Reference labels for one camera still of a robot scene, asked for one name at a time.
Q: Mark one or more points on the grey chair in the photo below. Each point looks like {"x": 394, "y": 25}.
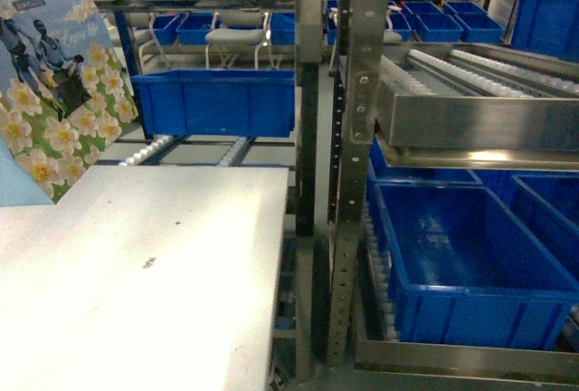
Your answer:
{"x": 234, "y": 28}

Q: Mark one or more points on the blue crate lower shelf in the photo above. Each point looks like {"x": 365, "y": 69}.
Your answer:
{"x": 464, "y": 270}

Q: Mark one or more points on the steel rack upright post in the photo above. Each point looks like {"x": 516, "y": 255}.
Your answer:
{"x": 360, "y": 31}

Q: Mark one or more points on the blue crate on rollers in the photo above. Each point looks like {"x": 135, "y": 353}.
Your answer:
{"x": 248, "y": 103}

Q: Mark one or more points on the steel conveyor rack frame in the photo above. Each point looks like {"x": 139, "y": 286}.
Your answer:
{"x": 463, "y": 105}

